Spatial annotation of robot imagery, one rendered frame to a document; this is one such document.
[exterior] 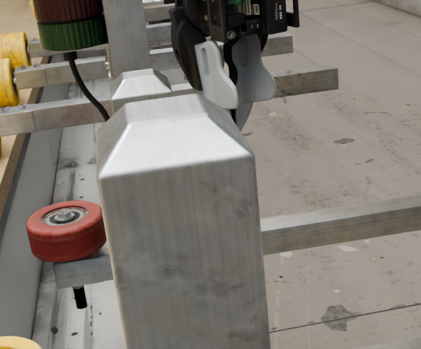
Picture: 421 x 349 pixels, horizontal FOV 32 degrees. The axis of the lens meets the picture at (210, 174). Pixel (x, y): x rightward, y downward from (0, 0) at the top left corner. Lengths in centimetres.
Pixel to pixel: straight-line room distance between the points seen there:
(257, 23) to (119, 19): 13
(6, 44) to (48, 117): 50
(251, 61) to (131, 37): 11
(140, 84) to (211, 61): 22
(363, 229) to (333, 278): 157
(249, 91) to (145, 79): 25
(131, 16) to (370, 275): 184
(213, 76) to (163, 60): 60
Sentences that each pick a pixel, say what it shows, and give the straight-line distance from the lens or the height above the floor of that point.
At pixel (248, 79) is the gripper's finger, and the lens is 65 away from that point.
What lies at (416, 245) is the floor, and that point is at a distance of 258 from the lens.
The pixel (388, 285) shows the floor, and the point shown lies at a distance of 235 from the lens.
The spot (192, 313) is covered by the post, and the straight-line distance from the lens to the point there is 17.
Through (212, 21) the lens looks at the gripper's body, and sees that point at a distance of 58.
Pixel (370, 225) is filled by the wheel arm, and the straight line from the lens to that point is 82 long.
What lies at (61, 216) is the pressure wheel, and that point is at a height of 91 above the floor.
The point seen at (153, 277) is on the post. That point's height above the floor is 113.
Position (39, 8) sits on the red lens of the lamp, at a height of 113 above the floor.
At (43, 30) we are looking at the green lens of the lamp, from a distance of 66.
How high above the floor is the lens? 121
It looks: 22 degrees down
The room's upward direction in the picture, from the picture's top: 6 degrees counter-clockwise
